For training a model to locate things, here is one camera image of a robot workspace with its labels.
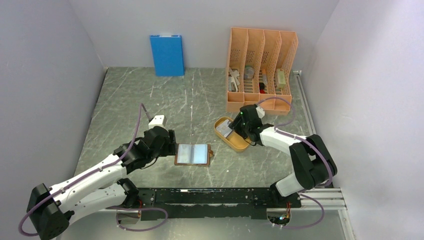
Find brown leather card holder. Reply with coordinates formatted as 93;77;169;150
174;144;214;167

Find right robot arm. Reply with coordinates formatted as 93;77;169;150
228;104;338;207

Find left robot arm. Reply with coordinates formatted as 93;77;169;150
18;126;177;240

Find orange oval tray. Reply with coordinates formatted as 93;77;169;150
213;116;251;153

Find red orange item in organizer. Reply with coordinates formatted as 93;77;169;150
258;68;268;94

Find white parts in organizer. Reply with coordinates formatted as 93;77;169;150
228;68;242;92

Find grey round item in organizer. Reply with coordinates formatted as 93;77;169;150
243;65;255;81

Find green eraser in organizer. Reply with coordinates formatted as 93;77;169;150
276;68;287;89

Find orange desk file organizer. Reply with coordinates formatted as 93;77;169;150
225;27;299;116

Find blue box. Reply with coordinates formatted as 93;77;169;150
149;35;185;77

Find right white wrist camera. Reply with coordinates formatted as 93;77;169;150
255;105;266;119

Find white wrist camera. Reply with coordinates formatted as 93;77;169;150
148;115;167;129
255;105;266;119

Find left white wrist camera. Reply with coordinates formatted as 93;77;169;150
148;115;167;129

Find black base frame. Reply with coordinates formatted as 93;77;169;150
118;187;302;221

